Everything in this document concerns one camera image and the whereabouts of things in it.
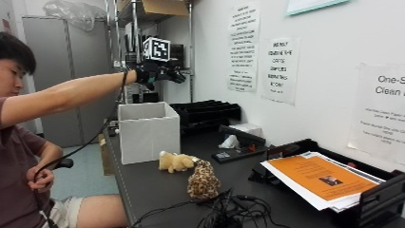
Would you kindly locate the white marker cube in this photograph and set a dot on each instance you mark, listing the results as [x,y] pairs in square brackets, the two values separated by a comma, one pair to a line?
[156,48]

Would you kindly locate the the person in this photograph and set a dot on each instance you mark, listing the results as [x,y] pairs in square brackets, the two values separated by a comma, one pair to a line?
[17,152]

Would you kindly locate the black file organizer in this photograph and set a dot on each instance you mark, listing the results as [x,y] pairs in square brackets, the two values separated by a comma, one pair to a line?
[207,114]

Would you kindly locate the metal shelf rack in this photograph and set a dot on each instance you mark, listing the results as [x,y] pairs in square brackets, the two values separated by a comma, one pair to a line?
[135,31]

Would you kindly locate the white fabric storage box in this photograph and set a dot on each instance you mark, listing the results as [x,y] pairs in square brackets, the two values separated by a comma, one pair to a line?
[147,136]

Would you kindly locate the cardboard box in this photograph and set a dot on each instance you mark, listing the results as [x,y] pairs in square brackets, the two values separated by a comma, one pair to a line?
[160,7]

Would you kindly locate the small white box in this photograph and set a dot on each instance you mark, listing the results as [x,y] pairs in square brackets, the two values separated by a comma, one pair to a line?
[248,129]

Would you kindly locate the crumpled white tissue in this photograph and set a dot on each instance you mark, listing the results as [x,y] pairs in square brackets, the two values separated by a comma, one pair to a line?
[230,142]

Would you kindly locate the grey metal cabinet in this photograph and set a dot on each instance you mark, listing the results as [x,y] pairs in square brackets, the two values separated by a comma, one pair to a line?
[67,63]

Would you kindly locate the tan soft toy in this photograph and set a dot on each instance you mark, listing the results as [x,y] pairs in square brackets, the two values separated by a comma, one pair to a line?
[175,162]

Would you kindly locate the clear plastic bag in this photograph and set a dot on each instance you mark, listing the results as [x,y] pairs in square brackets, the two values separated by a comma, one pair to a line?
[76,12]

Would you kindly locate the leopard spotted soft toy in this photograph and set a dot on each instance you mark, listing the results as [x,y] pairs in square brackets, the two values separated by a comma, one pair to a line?
[203,182]

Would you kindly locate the teal framed board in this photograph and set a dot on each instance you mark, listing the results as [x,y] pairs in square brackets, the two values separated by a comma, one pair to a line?
[315,5]

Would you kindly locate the orange paper sheet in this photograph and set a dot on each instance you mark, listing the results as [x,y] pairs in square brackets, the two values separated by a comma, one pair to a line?
[320,177]

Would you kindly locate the stack of white papers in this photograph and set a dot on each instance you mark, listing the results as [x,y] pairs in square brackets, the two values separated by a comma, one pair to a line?
[304,193]

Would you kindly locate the black paper tray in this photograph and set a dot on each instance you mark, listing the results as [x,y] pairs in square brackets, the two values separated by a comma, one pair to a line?
[380,202]

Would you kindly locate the tall white wall notice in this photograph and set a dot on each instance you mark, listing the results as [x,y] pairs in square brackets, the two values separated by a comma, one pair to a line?
[243,47]

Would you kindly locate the short white wall notice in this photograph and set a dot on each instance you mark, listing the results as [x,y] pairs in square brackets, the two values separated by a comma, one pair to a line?
[280,70]

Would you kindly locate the large white wall notice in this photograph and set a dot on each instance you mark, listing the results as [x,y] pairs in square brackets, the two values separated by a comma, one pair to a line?
[380,114]

